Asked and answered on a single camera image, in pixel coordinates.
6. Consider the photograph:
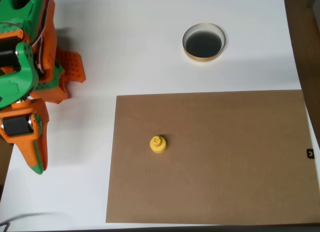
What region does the small yellow plastic knob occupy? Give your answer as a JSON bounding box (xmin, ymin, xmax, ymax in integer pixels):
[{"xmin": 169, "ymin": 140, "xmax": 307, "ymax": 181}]
[{"xmin": 149, "ymin": 134, "xmax": 168, "ymax": 155}]

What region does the orange robot base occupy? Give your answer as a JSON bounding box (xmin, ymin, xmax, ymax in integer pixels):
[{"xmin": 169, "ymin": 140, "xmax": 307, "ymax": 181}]
[{"xmin": 28, "ymin": 47, "xmax": 87, "ymax": 105}]

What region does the round dish with gold rim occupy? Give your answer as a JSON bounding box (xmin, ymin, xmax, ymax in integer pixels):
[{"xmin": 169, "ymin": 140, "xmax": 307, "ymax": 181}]
[{"xmin": 182, "ymin": 22, "xmax": 226, "ymax": 64}]

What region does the brown rectangular board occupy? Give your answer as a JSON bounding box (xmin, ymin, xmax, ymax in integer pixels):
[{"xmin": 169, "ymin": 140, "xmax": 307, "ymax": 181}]
[{"xmin": 105, "ymin": 89, "xmax": 320, "ymax": 225}]

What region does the grey cable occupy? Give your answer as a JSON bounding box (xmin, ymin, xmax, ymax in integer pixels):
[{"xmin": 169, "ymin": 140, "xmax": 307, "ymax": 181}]
[{"xmin": 0, "ymin": 212, "xmax": 61, "ymax": 232}]

